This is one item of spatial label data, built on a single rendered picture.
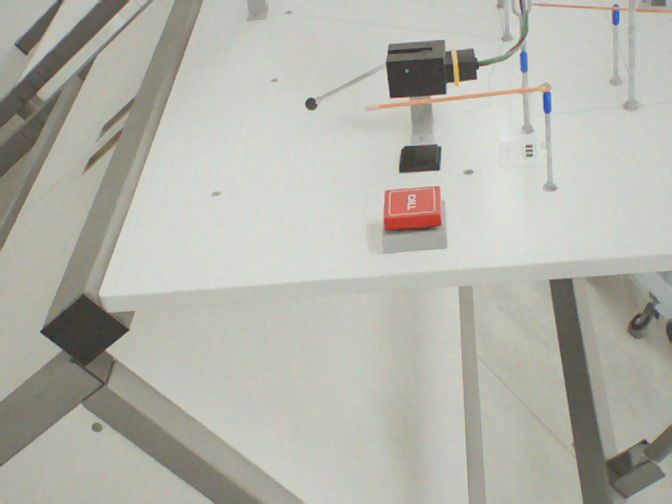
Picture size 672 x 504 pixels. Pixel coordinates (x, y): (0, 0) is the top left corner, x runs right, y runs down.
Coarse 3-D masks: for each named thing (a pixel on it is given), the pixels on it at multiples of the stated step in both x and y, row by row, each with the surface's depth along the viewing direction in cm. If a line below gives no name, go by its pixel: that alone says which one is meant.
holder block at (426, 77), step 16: (400, 48) 121; (416, 48) 121; (432, 48) 121; (400, 64) 119; (416, 64) 119; (432, 64) 119; (400, 80) 120; (416, 80) 120; (432, 80) 120; (400, 96) 121; (416, 96) 121
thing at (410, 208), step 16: (384, 192) 110; (400, 192) 110; (416, 192) 110; (432, 192) 109; (384, 208) 108; (400, 208) 108; (416, 208) 107; (432, 208) 107; (384, 224) 107; (400, 224) 107; (416, 224) 107; (432, 224) 107
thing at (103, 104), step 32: (160, 0) 209; (128, 32) 212; (160, 32) 189; (96, 64) 215; (128, 64) 192; (96, 96) 194; (128, 96) 175; (64, 128) 197; (96, 128) 177; (64, 160) 179; (32, 192) 181
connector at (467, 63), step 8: (472, 48) 122; (448, 56) 121; (464, 56) 121; (472, 56) 120; (448, 64) 120; (464, 64) 120; (472, 64) 120; (448, 72) 120; (464, 72) 120; (472, 72) 120; (448, 80) 121; (464, 80) 121; (472, 80) 121
